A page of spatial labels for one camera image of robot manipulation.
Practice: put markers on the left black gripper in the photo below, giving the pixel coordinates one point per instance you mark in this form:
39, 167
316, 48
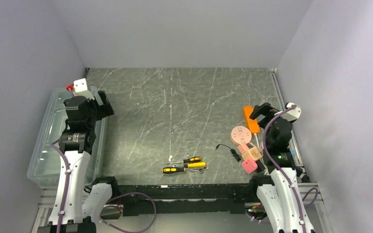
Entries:
103, 110

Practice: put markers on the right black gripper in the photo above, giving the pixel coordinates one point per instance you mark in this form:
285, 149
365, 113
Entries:
266, 109

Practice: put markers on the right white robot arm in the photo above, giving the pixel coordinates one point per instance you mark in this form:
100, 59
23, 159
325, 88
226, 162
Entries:
279, 192

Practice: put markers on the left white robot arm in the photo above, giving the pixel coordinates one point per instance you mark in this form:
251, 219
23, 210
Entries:
70, 213

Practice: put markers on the round pink power socket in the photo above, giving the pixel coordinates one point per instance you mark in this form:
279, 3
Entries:
240, 135

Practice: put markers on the beige wooden cube socket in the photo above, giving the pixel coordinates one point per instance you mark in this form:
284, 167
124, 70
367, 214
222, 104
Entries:
252, 153

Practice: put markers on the pink cube socket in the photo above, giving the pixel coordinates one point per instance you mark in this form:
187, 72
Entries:
249, 165

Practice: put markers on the orange power strip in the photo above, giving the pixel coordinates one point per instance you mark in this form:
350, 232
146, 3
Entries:
251, 124

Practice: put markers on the clear plastic storage bin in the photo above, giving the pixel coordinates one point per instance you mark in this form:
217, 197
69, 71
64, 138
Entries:
44, 168

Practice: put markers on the small yellow black screwdriver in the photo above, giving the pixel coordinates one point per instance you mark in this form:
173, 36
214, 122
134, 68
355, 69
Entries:
189, 160

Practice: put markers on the large black yellow screwdriver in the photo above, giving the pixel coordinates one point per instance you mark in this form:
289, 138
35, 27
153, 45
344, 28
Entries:
178, 169

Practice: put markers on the middle yellow screwdriver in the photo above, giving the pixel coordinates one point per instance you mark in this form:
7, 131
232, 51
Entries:
195, 165

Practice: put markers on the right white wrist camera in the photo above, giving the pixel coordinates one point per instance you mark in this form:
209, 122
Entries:
293, 114

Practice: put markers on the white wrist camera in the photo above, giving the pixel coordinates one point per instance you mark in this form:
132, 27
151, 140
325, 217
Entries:
80, 88
293, 114

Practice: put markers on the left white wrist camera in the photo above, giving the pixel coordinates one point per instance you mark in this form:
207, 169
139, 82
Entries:
80, 88

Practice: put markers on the black adapter with cable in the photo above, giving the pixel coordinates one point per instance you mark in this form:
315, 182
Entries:
233, 152

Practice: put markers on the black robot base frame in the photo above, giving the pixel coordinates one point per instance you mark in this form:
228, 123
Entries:
184, 198

